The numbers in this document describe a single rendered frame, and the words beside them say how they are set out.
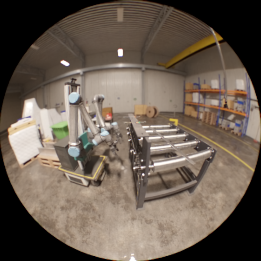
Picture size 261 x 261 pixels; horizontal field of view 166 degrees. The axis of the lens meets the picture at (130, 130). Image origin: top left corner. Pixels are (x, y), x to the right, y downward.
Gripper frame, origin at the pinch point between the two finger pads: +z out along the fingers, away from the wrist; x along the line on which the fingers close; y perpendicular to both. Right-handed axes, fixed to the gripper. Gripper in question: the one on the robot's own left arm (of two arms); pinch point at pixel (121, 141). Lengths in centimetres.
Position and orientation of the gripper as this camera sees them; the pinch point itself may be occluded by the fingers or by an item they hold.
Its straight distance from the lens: 151.6
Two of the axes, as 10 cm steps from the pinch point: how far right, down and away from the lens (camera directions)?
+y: 8.9, -3.4, -3.0
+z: 3.8, 9.2, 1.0
